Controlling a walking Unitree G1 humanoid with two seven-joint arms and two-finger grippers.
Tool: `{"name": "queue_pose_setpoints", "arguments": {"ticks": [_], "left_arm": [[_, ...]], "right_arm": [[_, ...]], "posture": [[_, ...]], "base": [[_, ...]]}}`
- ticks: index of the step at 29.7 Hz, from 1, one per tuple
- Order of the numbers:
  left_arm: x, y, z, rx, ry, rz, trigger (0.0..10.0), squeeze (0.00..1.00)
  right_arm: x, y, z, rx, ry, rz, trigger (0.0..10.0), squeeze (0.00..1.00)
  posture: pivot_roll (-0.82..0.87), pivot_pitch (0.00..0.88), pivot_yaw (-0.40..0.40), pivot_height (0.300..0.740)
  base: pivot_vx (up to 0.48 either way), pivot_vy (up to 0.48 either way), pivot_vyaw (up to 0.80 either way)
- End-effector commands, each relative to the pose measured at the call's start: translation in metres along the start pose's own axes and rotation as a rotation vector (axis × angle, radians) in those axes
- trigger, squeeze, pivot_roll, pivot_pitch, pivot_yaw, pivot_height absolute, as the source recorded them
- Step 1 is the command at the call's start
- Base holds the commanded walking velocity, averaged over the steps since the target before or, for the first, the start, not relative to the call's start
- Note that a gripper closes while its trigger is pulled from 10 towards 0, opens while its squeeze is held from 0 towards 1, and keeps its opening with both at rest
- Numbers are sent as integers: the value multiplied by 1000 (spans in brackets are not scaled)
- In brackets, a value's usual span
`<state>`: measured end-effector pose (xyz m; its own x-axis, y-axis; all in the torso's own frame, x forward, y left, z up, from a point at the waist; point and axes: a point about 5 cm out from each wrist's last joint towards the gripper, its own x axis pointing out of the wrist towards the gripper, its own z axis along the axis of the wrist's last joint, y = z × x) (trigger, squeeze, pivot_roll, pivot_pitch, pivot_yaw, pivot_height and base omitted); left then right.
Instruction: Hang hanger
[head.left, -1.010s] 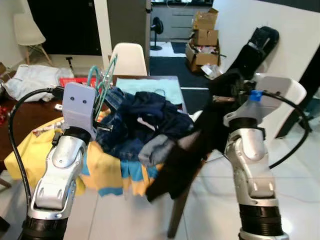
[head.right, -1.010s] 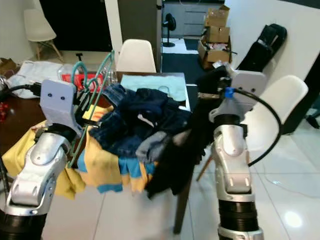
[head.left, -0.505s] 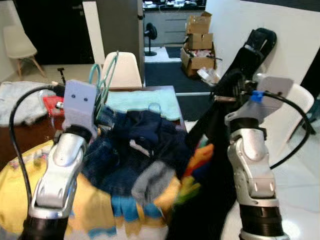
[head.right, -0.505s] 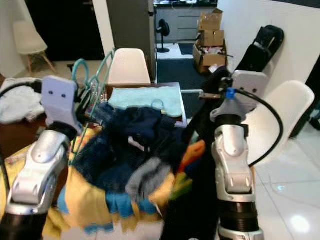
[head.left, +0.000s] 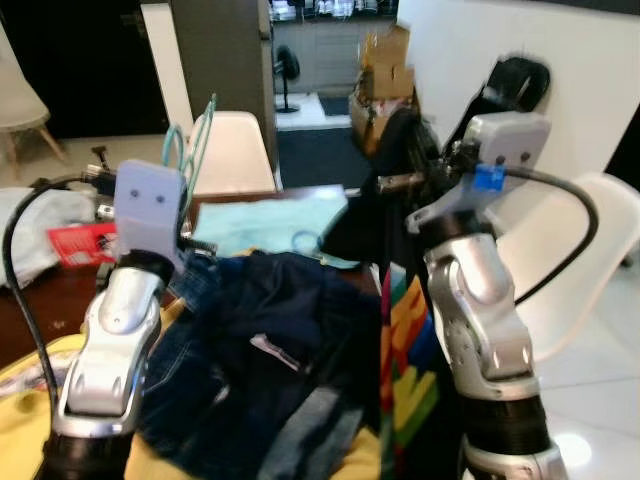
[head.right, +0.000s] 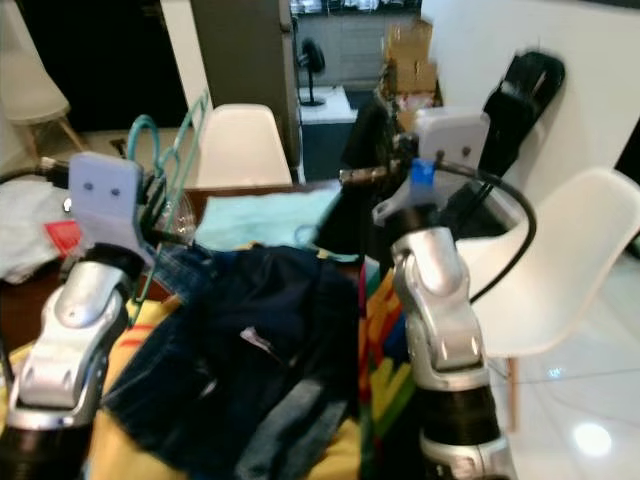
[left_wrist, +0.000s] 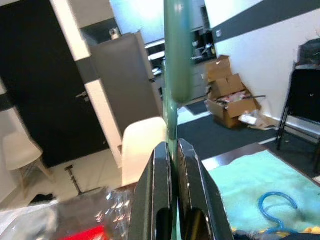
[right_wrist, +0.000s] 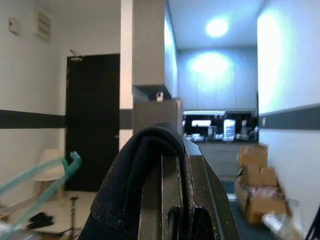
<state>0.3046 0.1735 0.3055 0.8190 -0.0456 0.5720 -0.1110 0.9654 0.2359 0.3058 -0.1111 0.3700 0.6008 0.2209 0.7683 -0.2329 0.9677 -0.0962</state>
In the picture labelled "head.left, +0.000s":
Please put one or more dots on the blue denim jeans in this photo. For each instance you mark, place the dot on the blue denim jeans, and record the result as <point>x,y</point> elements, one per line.
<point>190,400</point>

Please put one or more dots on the light teal towel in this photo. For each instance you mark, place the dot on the light teal towel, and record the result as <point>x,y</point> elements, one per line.
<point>260,225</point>

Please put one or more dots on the black standing fan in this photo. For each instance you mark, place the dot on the black standing fan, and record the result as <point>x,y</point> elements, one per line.
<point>287,65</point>

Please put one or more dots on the black hanging bag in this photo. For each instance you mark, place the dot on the black hanging bag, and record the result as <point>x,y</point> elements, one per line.
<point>520,80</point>

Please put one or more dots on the colourful printed cloth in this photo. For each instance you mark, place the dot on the colourful printed cloth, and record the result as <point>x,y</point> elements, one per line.
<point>410,380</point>

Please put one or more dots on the white grey cloth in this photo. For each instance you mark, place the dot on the white grey cloth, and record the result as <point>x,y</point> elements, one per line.
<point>60,215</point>

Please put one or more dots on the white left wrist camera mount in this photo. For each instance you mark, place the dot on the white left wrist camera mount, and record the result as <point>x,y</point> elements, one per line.
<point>150,200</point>

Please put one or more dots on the blue tape tag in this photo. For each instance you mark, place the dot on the blue tape tag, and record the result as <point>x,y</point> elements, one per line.
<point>487,178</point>

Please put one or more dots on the light blue plastic hanger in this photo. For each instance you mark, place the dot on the light blue plastic hanger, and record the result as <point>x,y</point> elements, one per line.
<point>168,140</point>

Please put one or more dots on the cardboard box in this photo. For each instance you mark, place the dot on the cardboard box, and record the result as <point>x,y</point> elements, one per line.
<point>385,70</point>

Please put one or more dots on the white shell chair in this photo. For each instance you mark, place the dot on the white shell chair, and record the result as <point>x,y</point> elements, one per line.
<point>15,100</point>
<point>240,150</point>
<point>580,260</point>

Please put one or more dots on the dark navy garment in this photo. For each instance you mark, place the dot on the dark navy garment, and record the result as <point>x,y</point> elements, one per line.
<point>300,310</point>

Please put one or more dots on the red packet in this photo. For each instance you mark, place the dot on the red packet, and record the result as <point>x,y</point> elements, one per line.
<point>85,245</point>

